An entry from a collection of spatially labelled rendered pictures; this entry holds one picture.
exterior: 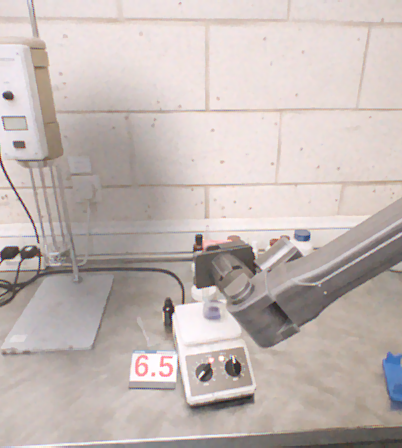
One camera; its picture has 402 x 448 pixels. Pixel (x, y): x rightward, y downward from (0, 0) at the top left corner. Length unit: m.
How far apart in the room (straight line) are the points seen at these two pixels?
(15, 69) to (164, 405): 0.66
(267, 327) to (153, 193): 0.77
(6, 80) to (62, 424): 0.61
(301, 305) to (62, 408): 0.50
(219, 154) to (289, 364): 0.63
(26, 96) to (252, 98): 0.62
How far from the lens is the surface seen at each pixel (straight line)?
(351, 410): 0.77
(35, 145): 0.77
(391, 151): 1.29
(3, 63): 0.77
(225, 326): 0.75
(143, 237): 1.16
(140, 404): 0.74
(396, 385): 0.80
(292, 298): 0.43
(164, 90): 1.09
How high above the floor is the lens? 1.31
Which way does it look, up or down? 24 degrees down
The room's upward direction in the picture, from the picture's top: straight up
